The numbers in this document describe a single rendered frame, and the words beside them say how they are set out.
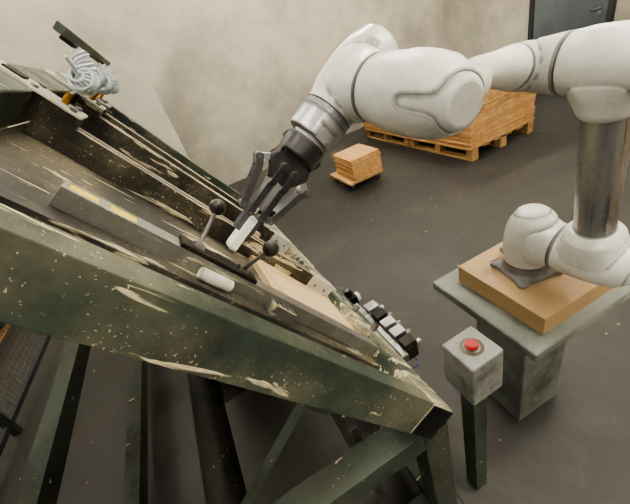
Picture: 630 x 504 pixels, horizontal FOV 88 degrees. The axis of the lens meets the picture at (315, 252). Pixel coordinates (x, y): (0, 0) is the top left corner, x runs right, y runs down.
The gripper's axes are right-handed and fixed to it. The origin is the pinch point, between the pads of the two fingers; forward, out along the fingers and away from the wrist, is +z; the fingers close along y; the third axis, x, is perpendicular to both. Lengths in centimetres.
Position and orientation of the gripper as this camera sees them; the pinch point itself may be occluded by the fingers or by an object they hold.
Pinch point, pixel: (241, 231)
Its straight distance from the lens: 61.3
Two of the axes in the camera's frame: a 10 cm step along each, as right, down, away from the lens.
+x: -4.2, -4.0, 8.2
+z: -6.0, 7.9, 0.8
